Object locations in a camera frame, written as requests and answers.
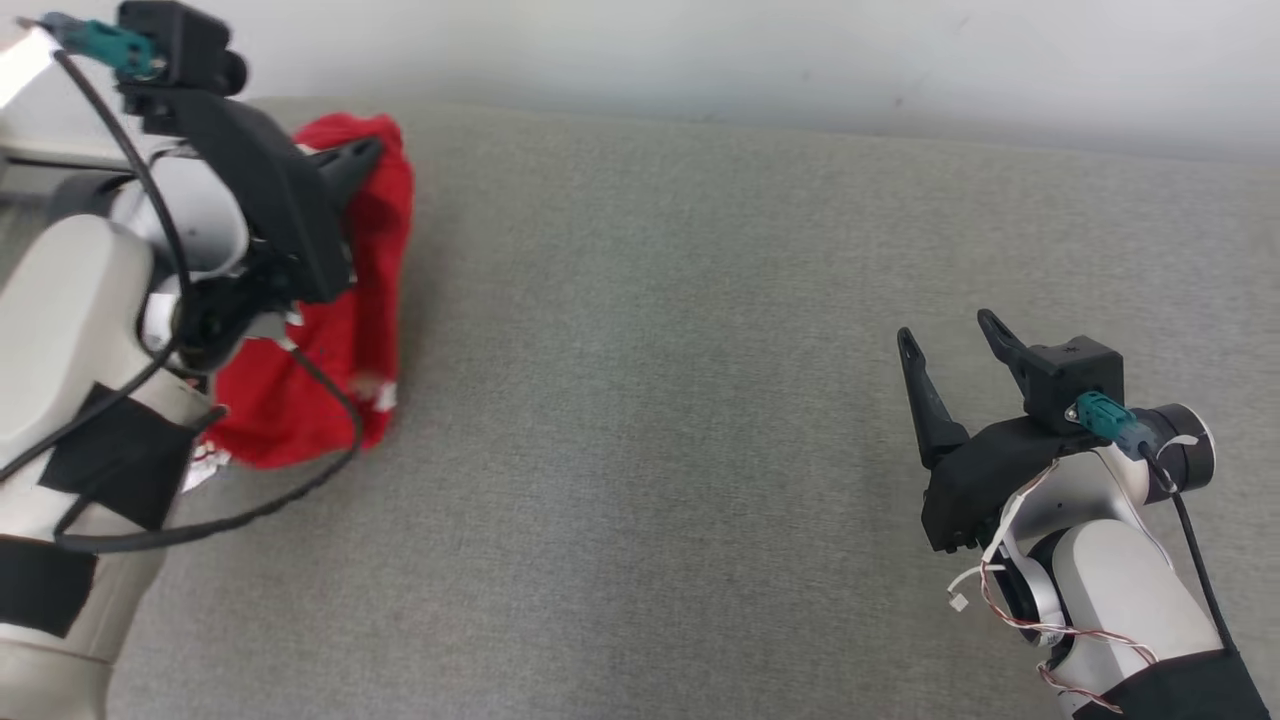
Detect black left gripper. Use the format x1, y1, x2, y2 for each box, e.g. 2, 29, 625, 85
175, 92, 386, 306

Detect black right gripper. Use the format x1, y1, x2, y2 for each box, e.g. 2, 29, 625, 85
896, 309, 1101, 554

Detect red shorts with white stripe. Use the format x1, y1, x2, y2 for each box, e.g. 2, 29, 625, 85
285, 112, 416, 411

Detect black right cable teal connector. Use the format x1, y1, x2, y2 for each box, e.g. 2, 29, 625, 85
1065, 390, 1241, 656

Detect black cable teal connector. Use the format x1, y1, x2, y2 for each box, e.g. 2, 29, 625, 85
1065, 390, 1241, 656
0, 12, 363, 554

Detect red white twisted wire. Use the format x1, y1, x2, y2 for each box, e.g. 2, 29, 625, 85
948, 465, 1161, 716

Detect black left cable teal connector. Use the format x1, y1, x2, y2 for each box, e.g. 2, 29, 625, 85
0, 12, 363, 554

